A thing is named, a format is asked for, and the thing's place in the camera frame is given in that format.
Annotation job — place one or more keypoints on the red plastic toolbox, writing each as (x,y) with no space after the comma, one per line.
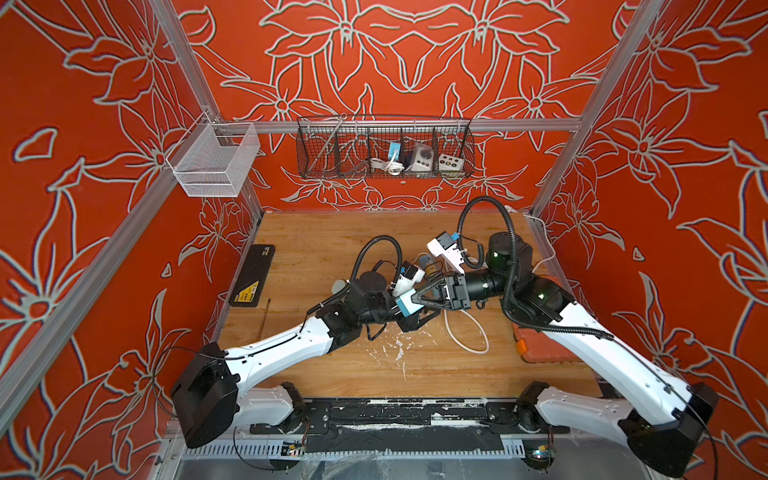
(535,346)

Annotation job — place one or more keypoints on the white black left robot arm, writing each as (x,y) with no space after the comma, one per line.
(220,389)

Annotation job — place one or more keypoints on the black wire wall basket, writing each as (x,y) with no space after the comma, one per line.
(355,146)

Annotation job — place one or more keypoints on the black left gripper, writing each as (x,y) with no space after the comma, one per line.
(409,323)

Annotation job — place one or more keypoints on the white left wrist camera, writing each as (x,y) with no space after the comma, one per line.
(410,275)

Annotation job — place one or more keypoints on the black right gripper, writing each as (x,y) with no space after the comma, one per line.
(456,293)

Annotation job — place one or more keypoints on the white round socket adapter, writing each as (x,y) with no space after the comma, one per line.
(422,159)

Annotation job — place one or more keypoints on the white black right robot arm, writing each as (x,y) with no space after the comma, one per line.
(659,417)

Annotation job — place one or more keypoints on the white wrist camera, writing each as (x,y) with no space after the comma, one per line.
(445,247)
(410,275)

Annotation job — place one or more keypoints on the blue white charger in basket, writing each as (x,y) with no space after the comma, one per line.
(394,152)

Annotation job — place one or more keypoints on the white mesh wall basket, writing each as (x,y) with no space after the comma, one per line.
(206,166)

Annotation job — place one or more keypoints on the mint green earbuds case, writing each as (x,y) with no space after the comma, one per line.
(339,286)

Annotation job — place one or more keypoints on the blue power strip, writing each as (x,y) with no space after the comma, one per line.
(424,261)

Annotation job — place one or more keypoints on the black flat tool case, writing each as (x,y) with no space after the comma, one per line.
(250,282)

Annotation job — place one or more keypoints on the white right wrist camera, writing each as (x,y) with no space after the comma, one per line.
(445,247)

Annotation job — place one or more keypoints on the teal wall charger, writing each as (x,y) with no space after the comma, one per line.
(406,305)

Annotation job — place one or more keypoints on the white cube socket adapter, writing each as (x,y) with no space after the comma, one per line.
(450,166)

